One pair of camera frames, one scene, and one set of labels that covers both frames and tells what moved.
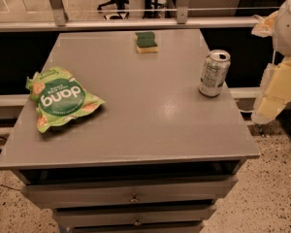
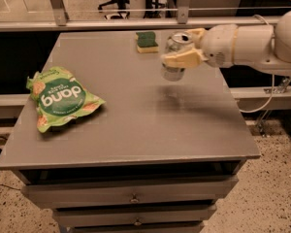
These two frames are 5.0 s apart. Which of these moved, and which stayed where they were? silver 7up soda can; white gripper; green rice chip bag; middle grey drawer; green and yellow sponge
Moved: white gripper; silver 7up soda can
Stayed: middle grey drawer; green rice chip bag; green and yellow sponge
